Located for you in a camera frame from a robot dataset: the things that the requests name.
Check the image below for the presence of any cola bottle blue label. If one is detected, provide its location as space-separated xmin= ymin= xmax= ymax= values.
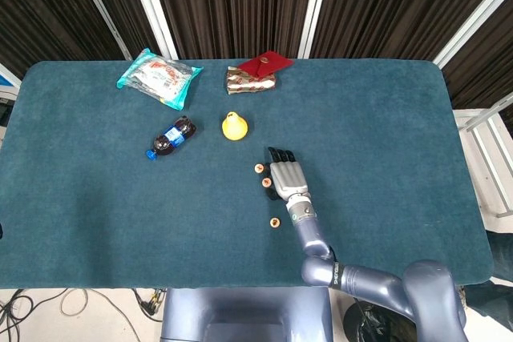
xmin=145 ymin=115 xmax=198 ymax=162

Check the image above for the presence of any black floor cable bundle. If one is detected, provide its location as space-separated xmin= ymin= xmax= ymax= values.
xmin=0 ymin=288 xmax=69 ymax=342

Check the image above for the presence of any black cable with plug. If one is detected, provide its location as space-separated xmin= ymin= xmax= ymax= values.
xmin=131 ymin=288 xmax=168 ymax=323

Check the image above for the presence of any black trash bin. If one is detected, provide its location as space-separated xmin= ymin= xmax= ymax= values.
xmin=343 ymin=300 xmax=418 ymax=342

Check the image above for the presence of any thin grey frame post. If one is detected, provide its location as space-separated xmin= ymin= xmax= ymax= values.
xmin=68 ymin=0 xmax=133 ymax=61

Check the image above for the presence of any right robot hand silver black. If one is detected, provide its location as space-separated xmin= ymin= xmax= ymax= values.
xmin=262 ymin=146 xmax=312 ymax=202

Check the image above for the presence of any white frame post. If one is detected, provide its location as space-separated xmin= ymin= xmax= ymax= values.
xmin=433 ymin=0 xmax=513 ymax=70
xmin=123 ymin=0 xmax=180 ymax=61
xmin=297 ymin=0 xmax=334 ymax=59

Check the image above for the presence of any white metal rack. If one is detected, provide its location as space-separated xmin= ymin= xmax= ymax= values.
xmin=452 ymin=91 xmax=513 ymax=219

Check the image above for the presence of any yellow pear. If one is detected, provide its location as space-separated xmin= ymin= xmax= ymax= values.
xmin=221 ymin=111 xmax=249 ymax=143

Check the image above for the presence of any teal clear snack package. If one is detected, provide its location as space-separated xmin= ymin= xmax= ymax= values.
xmin=116 ymin=47 xmax=204 ymax=111

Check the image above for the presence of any teal table cloth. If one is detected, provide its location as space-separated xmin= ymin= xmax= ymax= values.
xmin=0 ymin=59 xmax=495 ymax=290

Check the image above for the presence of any white floor cable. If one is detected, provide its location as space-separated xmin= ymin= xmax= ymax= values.
xmin=59 ymin=288 xmax=141 ymax=342

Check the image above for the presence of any gold red snack wrapper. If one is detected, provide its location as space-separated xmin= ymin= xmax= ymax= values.
xmin=225 ymin=66 xmax=277 ymax=95

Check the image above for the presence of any white board with blue edge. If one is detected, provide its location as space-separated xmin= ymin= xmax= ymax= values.
xmin=0 ymin=62 xmax=22 ymax=99

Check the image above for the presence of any blue-grey robot torso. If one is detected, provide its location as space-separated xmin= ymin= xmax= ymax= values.
xmin=160 ymin=286 xmax=334 ymax=342

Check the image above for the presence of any dark brown pleated curtain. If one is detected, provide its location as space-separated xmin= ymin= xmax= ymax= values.
xmin=0 ymin=0 xmax=513 ymax=123

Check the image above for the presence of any red felt pouch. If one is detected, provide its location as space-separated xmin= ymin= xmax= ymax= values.
xmin=236 ymin=50 xmax=295 ymax=78

